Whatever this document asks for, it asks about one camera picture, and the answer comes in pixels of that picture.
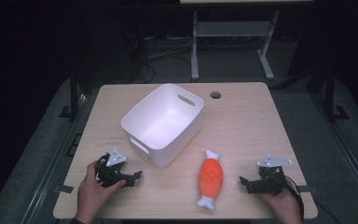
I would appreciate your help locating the black metal stand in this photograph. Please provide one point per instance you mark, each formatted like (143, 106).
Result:
(331, 90)
(74, 93)

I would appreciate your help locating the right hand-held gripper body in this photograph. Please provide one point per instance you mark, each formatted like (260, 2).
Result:
(270, 179)

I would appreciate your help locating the orange plush meat toy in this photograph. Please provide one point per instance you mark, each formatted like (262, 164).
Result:
(210, 179)

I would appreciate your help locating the white metal table frame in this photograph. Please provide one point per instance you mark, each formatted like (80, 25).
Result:
(230, 29)

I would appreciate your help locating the aluminium floor rail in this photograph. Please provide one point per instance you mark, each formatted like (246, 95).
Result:
(345, 149)
(52, 158)

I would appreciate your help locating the white plastic basket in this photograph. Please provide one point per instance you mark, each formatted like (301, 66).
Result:
(164, 124)

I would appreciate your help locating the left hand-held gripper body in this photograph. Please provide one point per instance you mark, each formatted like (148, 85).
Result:
(110, 172)

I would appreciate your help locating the person's right hand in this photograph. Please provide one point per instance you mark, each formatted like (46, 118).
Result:
(284, 205)

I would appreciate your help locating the person's left hand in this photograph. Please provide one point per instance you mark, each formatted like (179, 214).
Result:
(91, 194)

